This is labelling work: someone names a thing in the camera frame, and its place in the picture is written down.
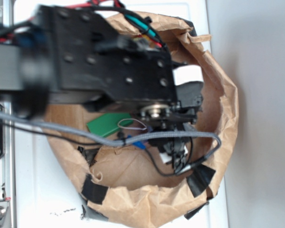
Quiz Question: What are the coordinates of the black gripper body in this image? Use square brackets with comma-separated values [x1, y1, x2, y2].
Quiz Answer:
[137, 60, 204, 171]

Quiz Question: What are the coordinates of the gray plush elephant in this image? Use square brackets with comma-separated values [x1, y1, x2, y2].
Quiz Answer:
[117, 118, 147, 131]

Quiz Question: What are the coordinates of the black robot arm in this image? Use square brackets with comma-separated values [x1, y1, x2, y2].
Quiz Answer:
[0, 2, 204, 175]

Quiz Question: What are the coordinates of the green rectangular block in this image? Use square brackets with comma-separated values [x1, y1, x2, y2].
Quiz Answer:
[86, 113, 133, 137]

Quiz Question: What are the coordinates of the brown paper bag bin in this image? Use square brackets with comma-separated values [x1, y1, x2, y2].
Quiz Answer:
[47, 12, 239, 228]

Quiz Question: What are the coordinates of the white tray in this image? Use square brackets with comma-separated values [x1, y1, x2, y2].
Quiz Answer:
[14, 0, 229, 228]

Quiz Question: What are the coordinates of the gray braided cable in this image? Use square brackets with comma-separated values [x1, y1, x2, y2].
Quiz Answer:
[0, 109, 222, 169]

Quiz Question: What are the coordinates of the thin black cable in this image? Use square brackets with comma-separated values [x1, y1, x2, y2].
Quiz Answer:
[11, 123, 193, 177]

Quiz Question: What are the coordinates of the aluminium frame rail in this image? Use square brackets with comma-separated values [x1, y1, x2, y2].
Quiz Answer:
[0, 0, 17, 228]

